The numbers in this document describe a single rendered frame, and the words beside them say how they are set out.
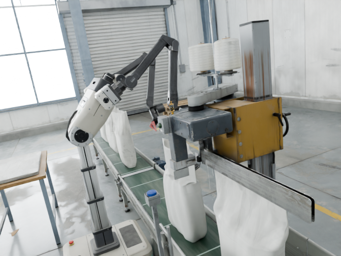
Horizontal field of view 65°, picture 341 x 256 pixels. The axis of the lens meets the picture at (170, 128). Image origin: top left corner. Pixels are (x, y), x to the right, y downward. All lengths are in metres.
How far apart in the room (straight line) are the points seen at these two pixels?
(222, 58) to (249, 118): 0.35
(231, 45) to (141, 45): 7.92
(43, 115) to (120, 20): 3.74
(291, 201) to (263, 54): 0.85
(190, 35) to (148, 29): 1.58
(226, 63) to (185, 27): 8.65
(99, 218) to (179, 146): 1.00
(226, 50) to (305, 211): 0.83
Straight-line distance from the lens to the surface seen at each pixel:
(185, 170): 1.58
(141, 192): 2.80
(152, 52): 1.80
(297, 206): 1.09
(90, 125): 1.90
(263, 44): 1.63
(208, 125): 1.29
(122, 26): 9.20
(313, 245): 1.47
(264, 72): 1.63
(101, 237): 2.30
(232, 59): 1.45
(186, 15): 10.15
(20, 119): 8.98
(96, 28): 9.02
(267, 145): 1.63
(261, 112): 1.56
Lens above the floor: 1.62
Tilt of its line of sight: 14 degrees down
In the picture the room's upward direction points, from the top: 8 degrees counter-clockwise
